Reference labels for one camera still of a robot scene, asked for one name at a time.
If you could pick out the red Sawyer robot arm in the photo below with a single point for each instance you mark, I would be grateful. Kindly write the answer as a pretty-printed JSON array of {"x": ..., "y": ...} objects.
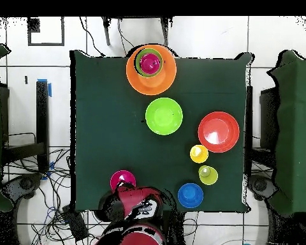
[{"x": 130, "y": 199}]

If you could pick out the black power strip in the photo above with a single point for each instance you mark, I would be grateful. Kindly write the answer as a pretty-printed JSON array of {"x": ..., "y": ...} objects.
[{"x": 75, "y": 224}]

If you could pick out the black metal stand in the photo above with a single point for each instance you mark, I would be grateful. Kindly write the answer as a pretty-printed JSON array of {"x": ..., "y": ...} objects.
[{"x": 42, "y": 114}]

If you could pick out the large green bowl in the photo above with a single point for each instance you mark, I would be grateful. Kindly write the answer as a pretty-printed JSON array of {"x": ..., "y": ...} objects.
[{"x": 164, "y": 116}]

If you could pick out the wide red-orange bowl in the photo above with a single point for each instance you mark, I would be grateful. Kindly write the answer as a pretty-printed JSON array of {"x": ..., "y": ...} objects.
[{"x": 218, "y": 132}]

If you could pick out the blue bowl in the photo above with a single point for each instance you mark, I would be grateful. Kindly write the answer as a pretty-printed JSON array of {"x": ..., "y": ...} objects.
[{"x": 190, "y": 195}]

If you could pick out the large orange bowl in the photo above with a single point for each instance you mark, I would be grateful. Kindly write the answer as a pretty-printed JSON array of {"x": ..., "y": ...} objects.
[{"x": 165, "y": 81}]

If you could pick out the pink cup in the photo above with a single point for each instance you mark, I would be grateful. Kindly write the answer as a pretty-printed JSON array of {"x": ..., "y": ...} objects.
[{"x": 150, "y": 63}]

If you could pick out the small green bowl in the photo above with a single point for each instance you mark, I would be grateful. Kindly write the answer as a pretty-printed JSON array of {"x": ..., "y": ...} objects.
[{"x": 150, "y": 50}]

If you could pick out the black camera stand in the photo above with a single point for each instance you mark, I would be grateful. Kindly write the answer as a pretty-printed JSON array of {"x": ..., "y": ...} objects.
[{"x": 107, "y": 30}]

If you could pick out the black square frame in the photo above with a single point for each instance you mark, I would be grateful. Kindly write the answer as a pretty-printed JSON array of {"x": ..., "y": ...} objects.
[{"x": 33, "y": 25}]

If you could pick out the lime yellow-green cup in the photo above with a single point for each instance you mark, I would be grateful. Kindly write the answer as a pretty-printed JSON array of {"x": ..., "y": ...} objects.
[{"x": 209, "y": 176}]

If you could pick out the yellow cup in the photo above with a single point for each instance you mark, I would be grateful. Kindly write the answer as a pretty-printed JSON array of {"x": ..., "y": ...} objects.
[{"x": 199, "y": 154}]

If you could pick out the dark green tablecloth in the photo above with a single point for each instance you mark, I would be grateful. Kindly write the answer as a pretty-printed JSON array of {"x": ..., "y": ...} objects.
[{"x": 104, "y": 114}]

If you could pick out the small pink bowl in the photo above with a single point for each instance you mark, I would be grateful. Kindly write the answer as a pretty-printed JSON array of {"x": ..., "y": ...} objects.
[{"x": 122, "y": 177}]

